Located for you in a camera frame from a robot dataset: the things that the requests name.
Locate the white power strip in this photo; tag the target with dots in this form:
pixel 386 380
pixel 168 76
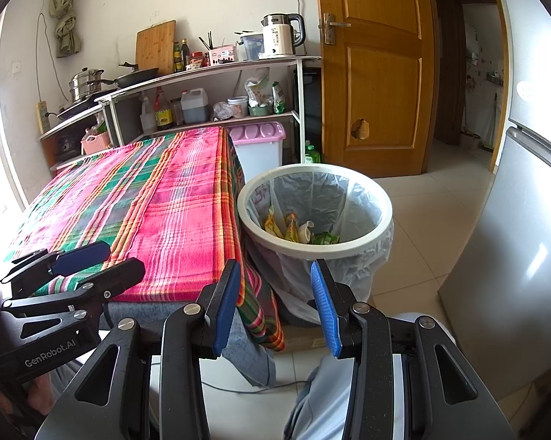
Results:
pixel 43 117

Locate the green packet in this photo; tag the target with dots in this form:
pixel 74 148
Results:
pixel 278 97

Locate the dark oil bottle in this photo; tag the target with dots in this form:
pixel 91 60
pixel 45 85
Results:
pixel 177 57
pixel 185 55

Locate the pink lid storage box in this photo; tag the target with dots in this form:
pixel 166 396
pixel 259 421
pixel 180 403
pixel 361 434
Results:
pixel 261 151

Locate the clear plastic bag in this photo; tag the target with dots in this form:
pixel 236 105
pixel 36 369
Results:
pixel 220 111

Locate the wooden door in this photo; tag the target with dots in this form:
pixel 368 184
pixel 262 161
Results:
pixel 376 101

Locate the cardboard piece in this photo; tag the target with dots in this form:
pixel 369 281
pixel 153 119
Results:
pixel 303 337

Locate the pink green plaid blanket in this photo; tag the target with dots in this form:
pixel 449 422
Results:
pixel 165 220

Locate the person's grey pants leg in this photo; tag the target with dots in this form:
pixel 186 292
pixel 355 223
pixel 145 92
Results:
pixel 312 403

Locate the yellow snack bag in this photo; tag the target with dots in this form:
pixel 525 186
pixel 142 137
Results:
pixel 291 228

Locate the hanging grey cloth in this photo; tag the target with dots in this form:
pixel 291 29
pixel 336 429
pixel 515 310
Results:
pixel 65 9

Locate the white plastic tub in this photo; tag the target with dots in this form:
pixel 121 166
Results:
pixel 238 106

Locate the water filter pitcher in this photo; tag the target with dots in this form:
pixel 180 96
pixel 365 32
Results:
pixel 252 46

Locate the clear bin liner bag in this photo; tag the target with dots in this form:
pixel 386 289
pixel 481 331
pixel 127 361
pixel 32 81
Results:
pixel 330 192

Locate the plastic jug with dark liquid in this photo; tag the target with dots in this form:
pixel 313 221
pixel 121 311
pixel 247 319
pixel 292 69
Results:
pixel 195 106

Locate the dark glass jar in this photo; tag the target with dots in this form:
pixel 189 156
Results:
pixel 177 111

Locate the soy sauce bottle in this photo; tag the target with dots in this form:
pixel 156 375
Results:
pixel 162 110

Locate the black induction cooker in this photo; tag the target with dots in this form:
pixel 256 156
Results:
pixel 78 107

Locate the white electric kettle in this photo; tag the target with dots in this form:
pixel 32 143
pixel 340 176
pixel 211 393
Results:
pixel 280 36

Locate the wooden door frame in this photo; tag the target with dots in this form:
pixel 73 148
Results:
pixel 502 78

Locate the pink utensil holder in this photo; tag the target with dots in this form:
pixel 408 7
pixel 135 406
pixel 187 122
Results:
pixel 223 54

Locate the black chopsticks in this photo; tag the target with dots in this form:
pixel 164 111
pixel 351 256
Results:
pixel 207 41

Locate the white plastic bin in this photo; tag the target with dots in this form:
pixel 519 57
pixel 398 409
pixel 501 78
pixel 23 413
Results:
pixel 377 192

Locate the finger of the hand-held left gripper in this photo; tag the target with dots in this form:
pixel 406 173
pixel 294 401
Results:
pixel 81 255
pixel 120 272

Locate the pink plastic basket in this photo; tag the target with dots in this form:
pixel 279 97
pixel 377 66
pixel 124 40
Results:
pixel 96 143

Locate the cream paper bag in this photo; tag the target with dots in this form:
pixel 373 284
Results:
pixel 305 231

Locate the white shelf rack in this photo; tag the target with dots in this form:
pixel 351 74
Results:
pixel 211 68

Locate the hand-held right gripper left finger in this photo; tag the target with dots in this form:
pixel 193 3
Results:
pixel 225 311

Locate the person's left hand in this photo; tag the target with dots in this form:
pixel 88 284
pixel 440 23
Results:
pixel 39 389

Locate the low white shelf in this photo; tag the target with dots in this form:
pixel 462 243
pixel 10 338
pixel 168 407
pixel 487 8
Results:
pixel 69 123

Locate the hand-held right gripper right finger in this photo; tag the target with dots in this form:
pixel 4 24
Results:
pixel 326 316

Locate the white plastic bottle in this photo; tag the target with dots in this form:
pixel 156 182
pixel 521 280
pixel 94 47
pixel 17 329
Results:
pixel 147 117

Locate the green white food bag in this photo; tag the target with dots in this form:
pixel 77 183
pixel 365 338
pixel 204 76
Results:
pixel 257 91

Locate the small black appliance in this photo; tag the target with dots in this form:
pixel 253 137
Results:
pixel 67 144

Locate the green bowl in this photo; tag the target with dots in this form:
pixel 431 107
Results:
pixel 259 111

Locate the yellow grey wrapper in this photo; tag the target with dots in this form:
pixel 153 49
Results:
pixel 272 224

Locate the green plastic bottle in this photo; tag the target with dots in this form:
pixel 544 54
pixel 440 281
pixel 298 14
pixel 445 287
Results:
pixel 311 153

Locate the black wok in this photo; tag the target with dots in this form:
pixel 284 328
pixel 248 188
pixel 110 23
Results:
pixel 136 75

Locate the wooden cutting board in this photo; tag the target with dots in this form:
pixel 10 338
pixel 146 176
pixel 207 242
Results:
pixel 156 48

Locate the grey refrigerator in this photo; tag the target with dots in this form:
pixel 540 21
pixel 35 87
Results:
pixel 509 261

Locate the steel steamer pot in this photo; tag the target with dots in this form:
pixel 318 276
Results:
pixel 85 82

